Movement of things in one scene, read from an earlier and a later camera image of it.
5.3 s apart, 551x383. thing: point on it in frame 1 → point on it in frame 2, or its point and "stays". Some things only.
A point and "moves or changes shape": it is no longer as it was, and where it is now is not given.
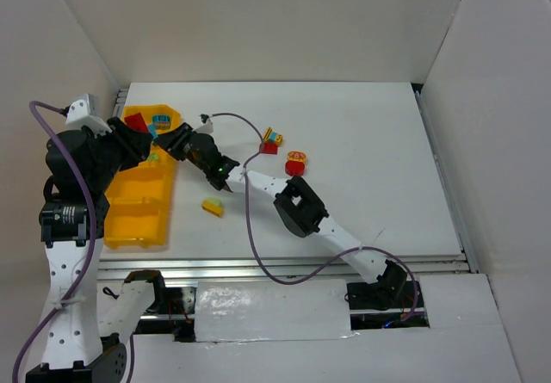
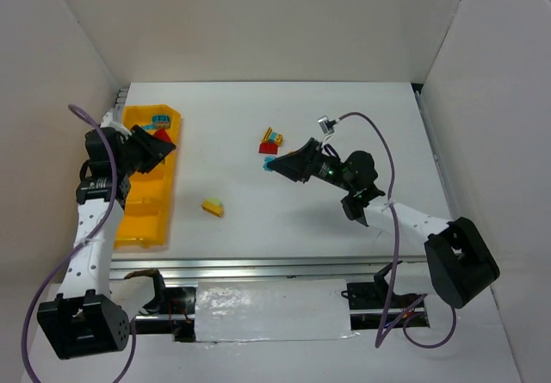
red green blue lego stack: (136, 121) moves or changes shape
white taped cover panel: (256, 311) stays
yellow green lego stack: (213, 206) stays
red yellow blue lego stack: (272, 141) stays
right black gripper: (181, 140) → (311, 163)
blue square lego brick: (152, 131) → (267, 160)
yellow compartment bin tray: (139, 197) stays
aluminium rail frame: (308, 268) stays
